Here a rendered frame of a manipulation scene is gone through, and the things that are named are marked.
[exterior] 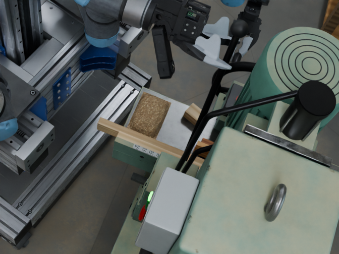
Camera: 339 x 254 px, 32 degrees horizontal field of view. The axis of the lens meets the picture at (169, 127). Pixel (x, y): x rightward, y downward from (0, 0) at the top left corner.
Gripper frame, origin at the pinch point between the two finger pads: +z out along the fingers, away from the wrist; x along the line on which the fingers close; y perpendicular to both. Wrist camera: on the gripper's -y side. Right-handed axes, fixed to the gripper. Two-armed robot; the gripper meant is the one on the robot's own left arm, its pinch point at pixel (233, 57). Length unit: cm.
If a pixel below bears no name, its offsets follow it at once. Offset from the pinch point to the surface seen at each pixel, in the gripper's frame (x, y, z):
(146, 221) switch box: 6, -93, 35
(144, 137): 14.7, -28.0, 30.0
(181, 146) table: 4.8, -22.8, 29.0
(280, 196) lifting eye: -10, -98, 23
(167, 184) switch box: 5, -90, 29
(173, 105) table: 11.0, -17.4, 19.7
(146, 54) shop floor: 35, 94, 7
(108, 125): 24.5, -28.3, 30.4
